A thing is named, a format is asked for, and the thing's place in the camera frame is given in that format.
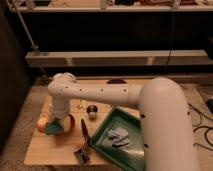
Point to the small dark round toy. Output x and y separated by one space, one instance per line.
92 112

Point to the grey crumpled cloth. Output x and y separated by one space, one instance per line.
118 137

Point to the metal diagonal pole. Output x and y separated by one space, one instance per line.
35 49

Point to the green plastic tray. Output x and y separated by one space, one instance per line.
129 157

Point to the black handled brush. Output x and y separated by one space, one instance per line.
81 154

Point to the wooden shelf beam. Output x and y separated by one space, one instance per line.
118 58

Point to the teal green sponge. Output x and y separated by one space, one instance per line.
53 128

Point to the red bowl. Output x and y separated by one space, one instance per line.
68 123

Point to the purple bowl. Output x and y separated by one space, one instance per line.
116 81

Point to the yellow orange fruit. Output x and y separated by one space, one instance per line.
43 120

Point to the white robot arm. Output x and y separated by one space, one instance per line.
166 128

